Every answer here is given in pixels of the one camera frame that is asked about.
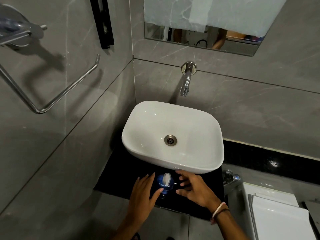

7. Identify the blue soap pump bottle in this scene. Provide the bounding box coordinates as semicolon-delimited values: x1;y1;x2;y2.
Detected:
157;173;175;198

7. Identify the chrome wall tap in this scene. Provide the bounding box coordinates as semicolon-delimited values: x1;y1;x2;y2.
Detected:
180;61;198;97

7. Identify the chrome wall soap holder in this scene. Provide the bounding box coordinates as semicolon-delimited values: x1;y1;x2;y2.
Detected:
0;3;48;48

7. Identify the white toilet cistern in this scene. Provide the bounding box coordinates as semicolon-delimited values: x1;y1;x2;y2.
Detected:
241;182;300;240

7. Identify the white wrist band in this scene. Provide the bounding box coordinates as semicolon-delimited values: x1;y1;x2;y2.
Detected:
211;202;227;225

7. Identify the white toilet lid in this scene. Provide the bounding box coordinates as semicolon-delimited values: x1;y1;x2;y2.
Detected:
247;193;318;240

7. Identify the person's right hand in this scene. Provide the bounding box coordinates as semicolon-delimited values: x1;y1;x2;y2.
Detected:
175;170;222;213

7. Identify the white ceramic sink basin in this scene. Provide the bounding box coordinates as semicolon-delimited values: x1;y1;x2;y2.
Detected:
121;100;225;174

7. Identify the person's left hand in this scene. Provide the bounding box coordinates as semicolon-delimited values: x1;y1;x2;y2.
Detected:
126;173;164;223

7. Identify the metal sink drain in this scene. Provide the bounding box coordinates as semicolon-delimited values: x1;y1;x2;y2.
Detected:
164;134;178;146

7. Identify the person's right forearm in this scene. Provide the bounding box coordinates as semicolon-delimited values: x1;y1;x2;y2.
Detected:
211;202;251;240

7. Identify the person's left forearm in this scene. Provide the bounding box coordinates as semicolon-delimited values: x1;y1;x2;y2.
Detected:
110;217;149;240

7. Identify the chrome towel ring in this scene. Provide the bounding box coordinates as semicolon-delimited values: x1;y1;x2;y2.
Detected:
0;54;101;115

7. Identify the black wall bracket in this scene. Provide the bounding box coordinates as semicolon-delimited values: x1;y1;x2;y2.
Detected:
89;0;115;50

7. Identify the chrome angle valve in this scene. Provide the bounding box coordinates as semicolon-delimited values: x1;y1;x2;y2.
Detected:
222;169;241;187

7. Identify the wall mirror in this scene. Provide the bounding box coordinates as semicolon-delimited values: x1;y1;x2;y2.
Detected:
144;0;289;57

